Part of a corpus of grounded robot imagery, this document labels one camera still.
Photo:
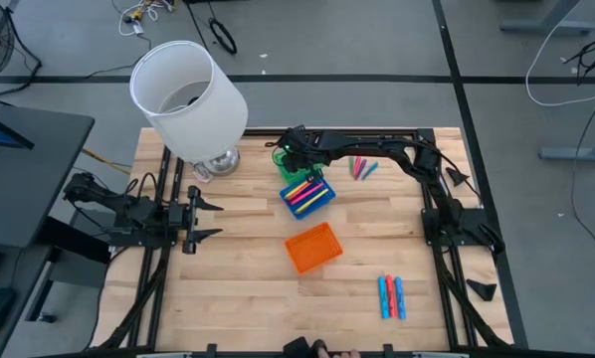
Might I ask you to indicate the black desk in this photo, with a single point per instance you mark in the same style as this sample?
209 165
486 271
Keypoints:
39 189

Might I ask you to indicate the small clear plastic object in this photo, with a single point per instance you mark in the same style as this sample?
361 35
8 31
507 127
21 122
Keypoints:
203 173

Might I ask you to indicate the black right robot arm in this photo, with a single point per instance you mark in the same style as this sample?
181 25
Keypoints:
377 146

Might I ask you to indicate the red fat marker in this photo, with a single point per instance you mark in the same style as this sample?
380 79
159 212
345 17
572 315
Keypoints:
391 297

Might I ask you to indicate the black aluminium table frame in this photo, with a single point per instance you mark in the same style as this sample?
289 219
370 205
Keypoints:
257 132

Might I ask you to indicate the orange plastic basket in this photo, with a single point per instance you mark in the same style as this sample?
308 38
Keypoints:
312 248

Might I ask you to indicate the green plastic basket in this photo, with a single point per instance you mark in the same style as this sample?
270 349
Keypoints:
292 176

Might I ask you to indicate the black spare gripper finger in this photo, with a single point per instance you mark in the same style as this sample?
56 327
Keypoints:
456 176
484 291

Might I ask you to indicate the blue plastic basket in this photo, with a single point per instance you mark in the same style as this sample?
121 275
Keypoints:
288 197

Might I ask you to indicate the teal thin pen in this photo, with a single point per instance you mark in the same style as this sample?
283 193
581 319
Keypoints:
369 170

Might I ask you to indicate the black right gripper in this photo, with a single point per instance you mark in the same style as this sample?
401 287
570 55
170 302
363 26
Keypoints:
302 146

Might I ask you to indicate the white table lamp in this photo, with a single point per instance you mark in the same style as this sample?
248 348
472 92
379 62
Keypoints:
193 109

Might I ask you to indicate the person's hand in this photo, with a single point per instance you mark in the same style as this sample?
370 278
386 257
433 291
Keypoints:
344 354

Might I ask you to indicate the silver metal bar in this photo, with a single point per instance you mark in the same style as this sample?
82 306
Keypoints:
439 355
163 355

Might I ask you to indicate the purple thin pen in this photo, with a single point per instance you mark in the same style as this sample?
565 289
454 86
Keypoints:
361 170

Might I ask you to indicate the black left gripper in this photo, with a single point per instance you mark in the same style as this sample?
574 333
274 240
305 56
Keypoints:
192 219

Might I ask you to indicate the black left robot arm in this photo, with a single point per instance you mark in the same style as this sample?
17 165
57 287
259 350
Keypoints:
128 209

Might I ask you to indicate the grey desk leg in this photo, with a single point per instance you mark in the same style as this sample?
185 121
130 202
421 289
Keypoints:
546 25
576 153

